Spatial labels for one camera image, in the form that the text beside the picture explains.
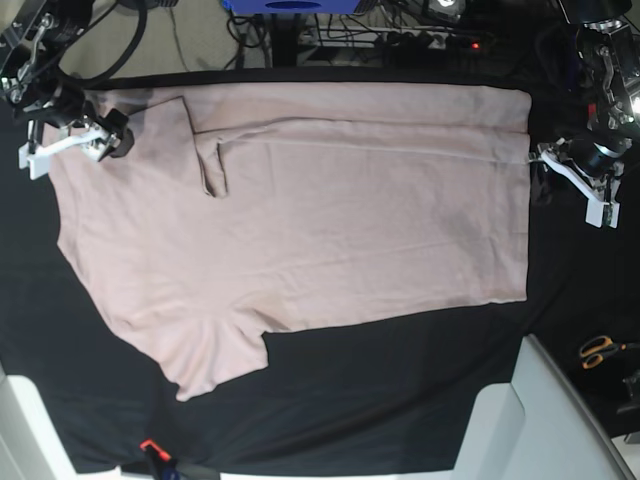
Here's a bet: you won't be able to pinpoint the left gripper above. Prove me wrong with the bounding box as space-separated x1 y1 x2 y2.
562 134 630 188

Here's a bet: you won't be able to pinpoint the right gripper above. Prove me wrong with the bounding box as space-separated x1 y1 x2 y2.
14 84 135 162

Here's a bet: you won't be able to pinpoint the pink T-shirt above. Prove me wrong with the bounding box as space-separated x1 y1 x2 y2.
49 83 531 402

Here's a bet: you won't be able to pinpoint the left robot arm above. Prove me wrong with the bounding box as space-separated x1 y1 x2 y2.
535 1 639 186

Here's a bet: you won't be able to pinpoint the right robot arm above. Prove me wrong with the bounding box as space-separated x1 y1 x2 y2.
1 1 149 179

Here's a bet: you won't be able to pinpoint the blue box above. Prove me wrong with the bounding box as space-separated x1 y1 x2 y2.
223 0 360 15

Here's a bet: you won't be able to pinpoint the white power strip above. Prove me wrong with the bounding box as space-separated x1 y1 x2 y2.
298 25 451 50

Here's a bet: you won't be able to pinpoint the black table cloth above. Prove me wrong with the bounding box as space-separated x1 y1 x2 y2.
0 68 640 475

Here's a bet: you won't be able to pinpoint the white bin left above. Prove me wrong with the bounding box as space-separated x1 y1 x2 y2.
1 373 122 480

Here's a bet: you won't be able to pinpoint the orange blue clamp bottom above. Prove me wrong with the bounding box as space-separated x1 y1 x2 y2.
139 439 182 480

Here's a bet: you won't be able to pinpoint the orange handled scissors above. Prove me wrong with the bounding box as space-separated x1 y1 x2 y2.
579 335 639 370

